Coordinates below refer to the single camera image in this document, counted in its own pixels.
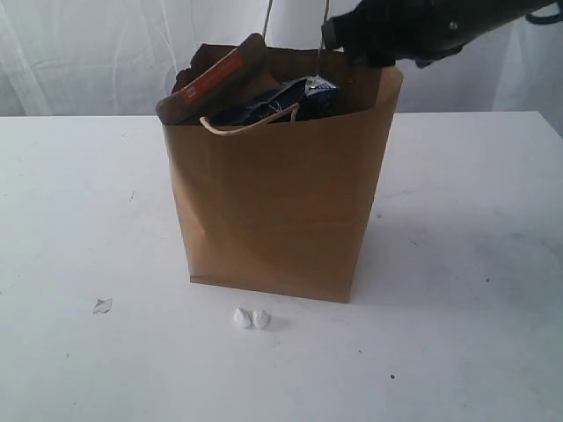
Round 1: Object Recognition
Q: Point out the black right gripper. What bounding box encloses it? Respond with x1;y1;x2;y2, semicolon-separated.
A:
321;1;466;69

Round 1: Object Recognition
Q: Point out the blue white milk carton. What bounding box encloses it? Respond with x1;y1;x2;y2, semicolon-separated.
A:
296;76;340;121

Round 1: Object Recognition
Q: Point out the brown paper shopping bag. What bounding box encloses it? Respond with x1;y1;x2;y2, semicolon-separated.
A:
164;47;403;302

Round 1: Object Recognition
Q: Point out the brown coffee pouch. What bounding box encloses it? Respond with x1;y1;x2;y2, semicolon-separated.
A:
156;33;279;126

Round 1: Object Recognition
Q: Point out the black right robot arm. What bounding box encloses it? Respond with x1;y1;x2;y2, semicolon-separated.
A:
321;0;562;69

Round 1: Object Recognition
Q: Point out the white backdrop curtain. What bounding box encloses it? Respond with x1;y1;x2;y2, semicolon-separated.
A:
1;1;562;126

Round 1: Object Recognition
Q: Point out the small torn plastic scrap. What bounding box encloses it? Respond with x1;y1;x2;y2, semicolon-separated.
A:
92;298;113;315

